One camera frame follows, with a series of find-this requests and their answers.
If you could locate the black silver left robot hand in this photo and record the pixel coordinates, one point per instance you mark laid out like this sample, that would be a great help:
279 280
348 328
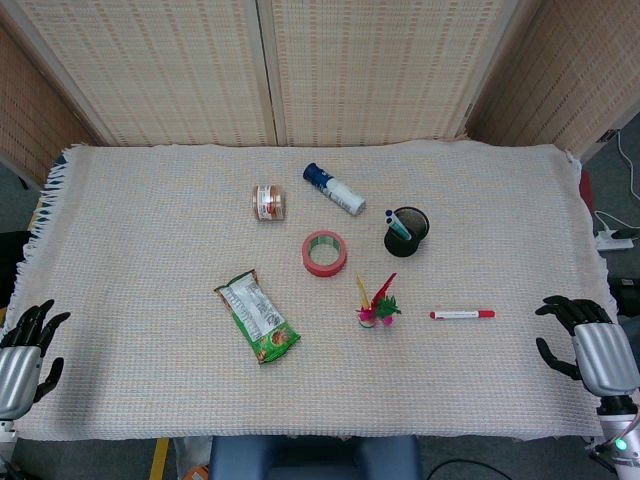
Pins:
20 370

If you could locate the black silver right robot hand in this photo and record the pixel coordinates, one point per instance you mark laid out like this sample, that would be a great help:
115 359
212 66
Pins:
600 355

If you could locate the clear plastic snack jar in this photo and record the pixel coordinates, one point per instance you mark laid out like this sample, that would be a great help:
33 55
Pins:
270 202

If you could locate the blue white bottle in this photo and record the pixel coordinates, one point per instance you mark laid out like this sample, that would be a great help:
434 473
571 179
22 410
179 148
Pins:
335 190

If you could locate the red capped white marker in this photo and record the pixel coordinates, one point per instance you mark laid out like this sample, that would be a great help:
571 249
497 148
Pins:
462 314

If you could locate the woven folding screen panel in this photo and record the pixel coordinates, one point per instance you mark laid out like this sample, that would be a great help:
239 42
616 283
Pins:
565 80
380 70
160 70
30 115

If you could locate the black mesh pen holder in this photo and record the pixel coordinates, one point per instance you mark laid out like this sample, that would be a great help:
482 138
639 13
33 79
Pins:
406 245

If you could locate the green snack bag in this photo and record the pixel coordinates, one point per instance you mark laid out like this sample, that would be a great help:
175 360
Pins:
255 315

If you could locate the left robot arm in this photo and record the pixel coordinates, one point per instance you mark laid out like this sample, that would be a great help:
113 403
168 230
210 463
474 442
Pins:
5 429

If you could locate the colourful feather shuttlecock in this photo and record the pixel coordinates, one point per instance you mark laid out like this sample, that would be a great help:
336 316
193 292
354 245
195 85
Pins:
382 306

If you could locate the white power strip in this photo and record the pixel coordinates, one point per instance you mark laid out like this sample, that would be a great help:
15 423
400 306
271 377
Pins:
607 242

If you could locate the beige woven tablecloth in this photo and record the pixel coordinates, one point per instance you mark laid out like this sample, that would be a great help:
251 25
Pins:
150 250

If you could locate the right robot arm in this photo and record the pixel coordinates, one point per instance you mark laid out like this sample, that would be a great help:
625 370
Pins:
619 430

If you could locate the red tape roll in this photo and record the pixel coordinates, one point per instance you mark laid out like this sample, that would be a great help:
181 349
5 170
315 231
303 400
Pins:
311 260

